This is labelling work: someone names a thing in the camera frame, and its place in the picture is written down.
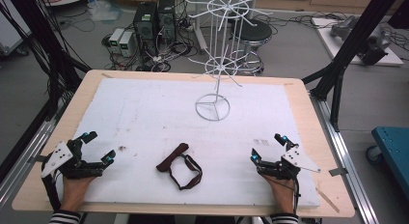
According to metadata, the dark brown wrist watch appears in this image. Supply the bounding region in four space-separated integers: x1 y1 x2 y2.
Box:
155 142 204 191

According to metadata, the white wire display rack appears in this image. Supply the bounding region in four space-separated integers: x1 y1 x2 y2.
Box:
184 0 275 123

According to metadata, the blue cart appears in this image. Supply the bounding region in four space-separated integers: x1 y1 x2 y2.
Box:
366 126 409 200

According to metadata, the black computer tower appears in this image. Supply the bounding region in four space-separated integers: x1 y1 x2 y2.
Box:
132 1 159 58
156 0 177 44

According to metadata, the person's striped sleeve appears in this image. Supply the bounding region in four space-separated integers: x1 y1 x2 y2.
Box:
47 210 82 224
269 212 300 224

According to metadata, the clear plastic bag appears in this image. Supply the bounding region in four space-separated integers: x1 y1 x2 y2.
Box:
87 0 123 23

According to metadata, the person's right hand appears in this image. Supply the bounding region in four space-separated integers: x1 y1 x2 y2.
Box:
260 174 299 216

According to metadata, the person's left hand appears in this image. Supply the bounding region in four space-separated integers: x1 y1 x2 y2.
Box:
59 175 98 213

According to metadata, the black round stool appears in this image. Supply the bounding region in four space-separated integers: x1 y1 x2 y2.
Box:
229 18 274 76

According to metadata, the grey metal bracket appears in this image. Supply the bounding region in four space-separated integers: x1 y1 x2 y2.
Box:
328 167 349 178
26 154 48 164

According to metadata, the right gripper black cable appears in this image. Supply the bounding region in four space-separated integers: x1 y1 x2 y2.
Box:
266 174 303 215

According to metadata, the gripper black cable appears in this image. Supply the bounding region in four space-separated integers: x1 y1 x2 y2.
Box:
266 174 303 215
41 174 63 212

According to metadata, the white floor board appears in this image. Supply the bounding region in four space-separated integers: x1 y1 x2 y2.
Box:
310 16 405 68

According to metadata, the white power supply unit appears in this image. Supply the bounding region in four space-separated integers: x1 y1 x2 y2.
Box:
118 31 137 58
108 27 125 55

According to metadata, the person's right striped sleeve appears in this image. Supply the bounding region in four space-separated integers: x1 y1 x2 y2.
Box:
269 212 300 224

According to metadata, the white foam mat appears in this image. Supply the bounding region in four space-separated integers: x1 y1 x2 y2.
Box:
55 76 322 209

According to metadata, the aluminium rail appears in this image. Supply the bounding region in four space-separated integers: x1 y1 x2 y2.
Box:
309 92 380 224
0 98 67 208

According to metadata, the person's left striped sleeve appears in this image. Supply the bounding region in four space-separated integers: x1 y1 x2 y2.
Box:
47 210 82 224

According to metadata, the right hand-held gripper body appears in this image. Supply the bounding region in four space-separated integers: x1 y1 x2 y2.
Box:
256 143 322 182

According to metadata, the grey machine part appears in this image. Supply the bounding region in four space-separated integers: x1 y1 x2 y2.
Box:
329 14 393 67

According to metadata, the black frame post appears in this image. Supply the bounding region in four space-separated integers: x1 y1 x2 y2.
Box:
301 0 403 133
0 0 93 122

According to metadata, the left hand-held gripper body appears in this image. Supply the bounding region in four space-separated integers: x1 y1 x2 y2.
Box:
41 139 104 181

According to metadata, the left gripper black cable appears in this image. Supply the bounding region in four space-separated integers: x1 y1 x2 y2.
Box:
41 174 63 212

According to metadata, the thin wooden stick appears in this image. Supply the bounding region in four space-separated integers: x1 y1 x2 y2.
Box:
314 186 341 214

